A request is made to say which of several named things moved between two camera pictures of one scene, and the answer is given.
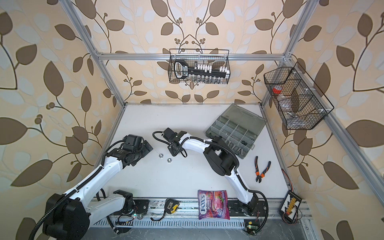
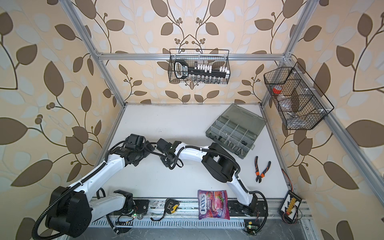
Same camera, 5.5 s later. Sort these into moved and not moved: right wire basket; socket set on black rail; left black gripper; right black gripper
Moved: right black gripper
Not moved: left black gripper; right wire basket; socket set on black rail
